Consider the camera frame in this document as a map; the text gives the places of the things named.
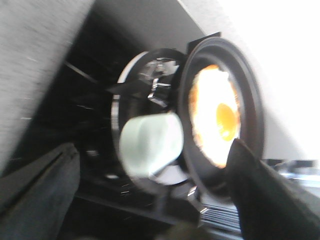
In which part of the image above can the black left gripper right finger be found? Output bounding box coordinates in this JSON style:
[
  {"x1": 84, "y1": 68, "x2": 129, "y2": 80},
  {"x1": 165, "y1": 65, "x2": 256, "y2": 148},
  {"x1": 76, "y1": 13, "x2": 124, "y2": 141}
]
[{"x1": 224, "y1": 139, "x2": 320, "y2": 240}]

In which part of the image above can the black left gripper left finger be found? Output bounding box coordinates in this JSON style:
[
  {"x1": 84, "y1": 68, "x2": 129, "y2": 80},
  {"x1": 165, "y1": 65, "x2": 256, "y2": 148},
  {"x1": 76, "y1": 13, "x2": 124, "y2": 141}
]
[{"x1": 0, "y1": 143, "x2": 80, "y2": 240}]

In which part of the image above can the fried egg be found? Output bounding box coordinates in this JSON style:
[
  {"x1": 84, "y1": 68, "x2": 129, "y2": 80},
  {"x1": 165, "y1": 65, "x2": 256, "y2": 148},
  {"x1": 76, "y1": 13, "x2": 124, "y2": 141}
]
[{"x1": 188, "y1": 64, "x2": 241, "y2": 169}]

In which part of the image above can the black frying pan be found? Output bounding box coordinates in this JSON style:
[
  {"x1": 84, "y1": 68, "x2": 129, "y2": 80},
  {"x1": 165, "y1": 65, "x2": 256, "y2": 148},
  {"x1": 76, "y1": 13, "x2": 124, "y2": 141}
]
[{"x1": 177, "y1": 36, "x2": 265, "y2": 202}]

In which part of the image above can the black glass gas cooktop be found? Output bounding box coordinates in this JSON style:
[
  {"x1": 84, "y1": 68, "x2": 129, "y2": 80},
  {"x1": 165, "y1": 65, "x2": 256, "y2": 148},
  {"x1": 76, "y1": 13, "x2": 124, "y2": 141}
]
[{"x1": 9, "y1": 9, "x2": 241, "y2": 240}]

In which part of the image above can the black left gas burner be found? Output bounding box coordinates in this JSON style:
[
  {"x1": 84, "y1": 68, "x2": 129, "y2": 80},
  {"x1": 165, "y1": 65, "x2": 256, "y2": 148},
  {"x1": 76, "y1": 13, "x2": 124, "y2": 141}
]
[{"x1": 106, "y1": 48, "x2": 187, "y2": 143}]

